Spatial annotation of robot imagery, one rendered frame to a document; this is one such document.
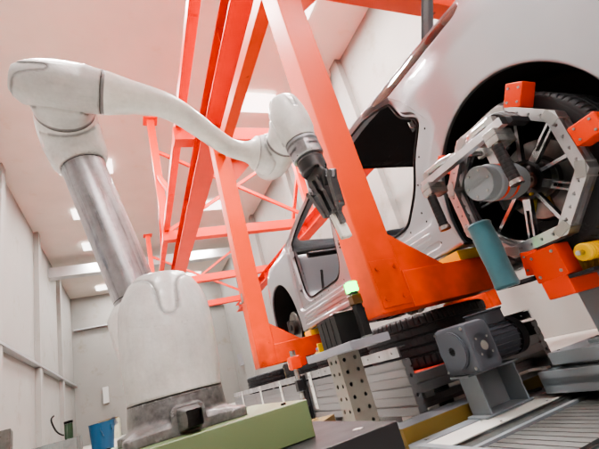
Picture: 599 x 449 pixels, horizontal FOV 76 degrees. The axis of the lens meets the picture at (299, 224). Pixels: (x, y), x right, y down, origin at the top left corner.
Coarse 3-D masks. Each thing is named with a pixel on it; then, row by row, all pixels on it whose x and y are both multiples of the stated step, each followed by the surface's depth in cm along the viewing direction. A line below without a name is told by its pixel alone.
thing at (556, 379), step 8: (592, 360) 132; (552, 368) 144; (560, 368) 141; (568, 368) 138; (576, 368) 131; (584, 368) 128; (592, 368) 126; (544, 376) 141; (552, 376) 138; (560, 376) 136; (568, 376) 133; (576, 376) 131; (584, 376) 129; (592, 376) 126; (544, 384) 142; (552, 384) 139; (560, 384) 136; (568, 384) 134; (576, 384) 131; (584, 384) 129; (592, 384) 126; (552, 392) 139; (560, 392) 136; (568, 392) 134; (576, 392) 134
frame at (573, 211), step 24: (480, 120) 153; (552, 120) 128; (456, 144) 164; (456, 168) 166; (576, 168) 123; (456, 192) 169; (576, 192) 124; (576, 216) 126; (504, 240) 153; (528, 240) 140; (552, 240) 132
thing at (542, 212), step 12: (528, 144) 157; (552, 144) 148; (516, 156) 162; (528, 156) 157; (552, 156) 149; (552, 168) 147; (564, 168) 145; (552, 192) 150; (564, 192) 146; (540, 204) 155; (540, 216) 155; (552, 216) 151
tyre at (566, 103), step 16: (544, 96) 138; (560, 96) 133; (576, 96) 134; (592, 96) 140; (576, 112) 129; (592, 192) 127; (592, 208) 127; (592, 224) 128; (576, 240) 133; (592, 240) 129
